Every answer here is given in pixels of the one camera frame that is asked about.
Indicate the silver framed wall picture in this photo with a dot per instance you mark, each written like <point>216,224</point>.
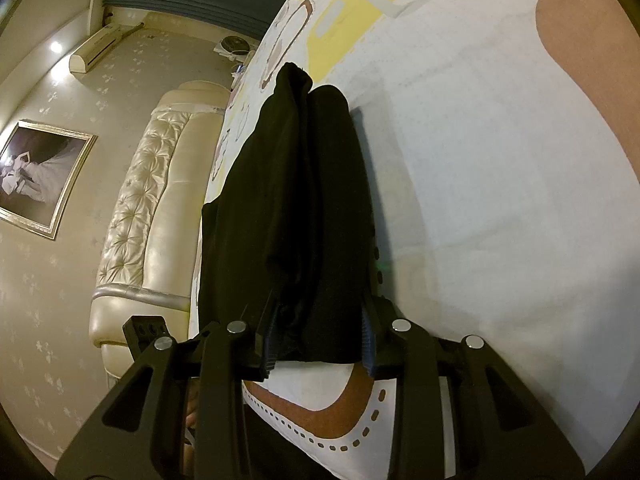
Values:
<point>39,166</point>

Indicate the cream tufted leather headboard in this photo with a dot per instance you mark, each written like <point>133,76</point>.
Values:
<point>151,244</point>

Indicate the patterned white bed sheet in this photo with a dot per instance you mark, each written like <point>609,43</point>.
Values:
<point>501,139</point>

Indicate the black pants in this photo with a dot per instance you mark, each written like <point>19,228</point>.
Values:
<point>292,227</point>

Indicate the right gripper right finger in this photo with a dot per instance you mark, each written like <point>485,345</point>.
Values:
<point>459,400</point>

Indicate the small white desk fan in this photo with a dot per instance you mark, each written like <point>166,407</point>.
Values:
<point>233,47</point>

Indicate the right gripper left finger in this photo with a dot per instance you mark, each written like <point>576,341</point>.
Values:
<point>174,394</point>

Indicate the white wall air conditioner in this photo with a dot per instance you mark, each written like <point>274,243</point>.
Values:
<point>95,47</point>

